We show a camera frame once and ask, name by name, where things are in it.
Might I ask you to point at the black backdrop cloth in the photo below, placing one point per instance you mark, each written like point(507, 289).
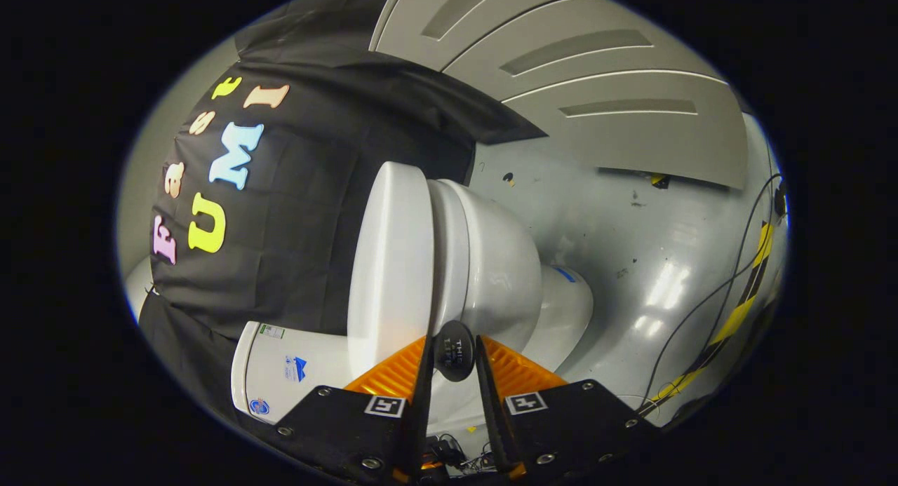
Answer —
point(302, 226)

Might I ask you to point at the white toilet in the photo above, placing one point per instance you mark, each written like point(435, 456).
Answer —
point(498, 261)

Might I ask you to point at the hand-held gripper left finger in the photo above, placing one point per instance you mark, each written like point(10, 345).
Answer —
point(421, 416)

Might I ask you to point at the white toilet lid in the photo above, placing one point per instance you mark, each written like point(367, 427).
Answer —
point(389, 261)

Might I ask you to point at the yellow black floor tape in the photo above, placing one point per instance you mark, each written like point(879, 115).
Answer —
point(733, 321)

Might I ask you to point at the small black yellow object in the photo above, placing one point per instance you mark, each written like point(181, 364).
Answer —
point(659, 181)

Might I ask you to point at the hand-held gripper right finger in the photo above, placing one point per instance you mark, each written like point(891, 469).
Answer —
point(491, 416)

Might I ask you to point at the white panel with slots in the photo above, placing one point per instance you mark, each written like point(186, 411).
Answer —
point(617, 135)

